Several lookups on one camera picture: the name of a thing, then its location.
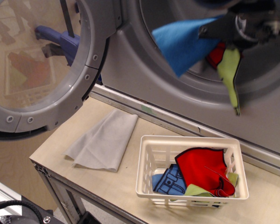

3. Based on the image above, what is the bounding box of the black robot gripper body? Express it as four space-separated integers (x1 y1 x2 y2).
199 0 280 49

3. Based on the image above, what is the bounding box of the green cloth with black trim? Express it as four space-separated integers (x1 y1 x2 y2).
217 48 241 116

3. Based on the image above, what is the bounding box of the blue cloth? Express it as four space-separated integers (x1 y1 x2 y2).
152 17 220 77

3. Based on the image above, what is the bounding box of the black robot base bottom left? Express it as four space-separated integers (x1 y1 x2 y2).
0 199 62 224

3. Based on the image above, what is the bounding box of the grey laundry machine body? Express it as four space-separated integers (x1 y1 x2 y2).
94 0 280 175

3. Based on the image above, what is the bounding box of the white plastic laundry basket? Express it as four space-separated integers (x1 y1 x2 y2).
136 135 249 208

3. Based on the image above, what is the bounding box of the round grey machine door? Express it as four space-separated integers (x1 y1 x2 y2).
0 0 122 141

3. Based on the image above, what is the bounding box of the red cloth with black trim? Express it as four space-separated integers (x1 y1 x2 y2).
175 147 227 190

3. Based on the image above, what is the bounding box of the olive green cloth in basket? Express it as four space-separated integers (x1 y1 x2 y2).
182 173 238 197

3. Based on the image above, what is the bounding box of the small blue jeans garment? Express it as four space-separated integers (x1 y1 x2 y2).
152 164 187 196

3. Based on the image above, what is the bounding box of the grey cloth on table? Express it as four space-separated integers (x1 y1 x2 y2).
63 109 138 172

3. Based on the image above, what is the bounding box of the aluminium table frame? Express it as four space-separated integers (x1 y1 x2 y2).
31 159 145 224

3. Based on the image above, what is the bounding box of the black cable bottom left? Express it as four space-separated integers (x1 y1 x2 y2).
0 199 42 224

